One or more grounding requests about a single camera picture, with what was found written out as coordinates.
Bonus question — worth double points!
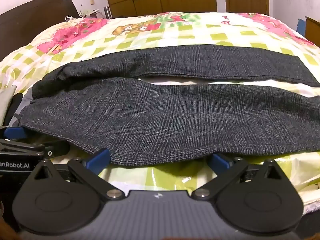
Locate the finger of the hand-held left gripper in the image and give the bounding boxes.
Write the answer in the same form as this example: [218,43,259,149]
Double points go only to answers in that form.
[0,140,70,158]
[0,126,27,140]

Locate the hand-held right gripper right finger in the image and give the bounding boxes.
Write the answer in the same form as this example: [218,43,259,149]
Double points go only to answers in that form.
[192,152,287,201]

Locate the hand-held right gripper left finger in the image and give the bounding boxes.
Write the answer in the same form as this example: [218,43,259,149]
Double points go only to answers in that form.
[32,149,125,201]

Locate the dark grey checked pants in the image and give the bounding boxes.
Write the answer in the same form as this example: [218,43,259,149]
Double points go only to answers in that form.
[21,44,320,167]

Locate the black cloth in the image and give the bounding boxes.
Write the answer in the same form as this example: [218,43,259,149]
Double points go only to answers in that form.
[7,93,25,127]

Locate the pale grey cloth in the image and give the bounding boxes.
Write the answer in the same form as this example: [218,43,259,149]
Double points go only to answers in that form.
[0,85,17,128]

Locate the dark brown headboard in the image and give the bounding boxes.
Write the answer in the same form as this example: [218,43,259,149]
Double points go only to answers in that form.
[0,0,80,63]

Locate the printed checked blanket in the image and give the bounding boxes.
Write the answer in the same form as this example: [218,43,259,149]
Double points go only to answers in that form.
[0,11,320,213]

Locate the wooden TV stand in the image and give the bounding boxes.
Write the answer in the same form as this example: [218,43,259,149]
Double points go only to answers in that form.
[305,16,320,47]

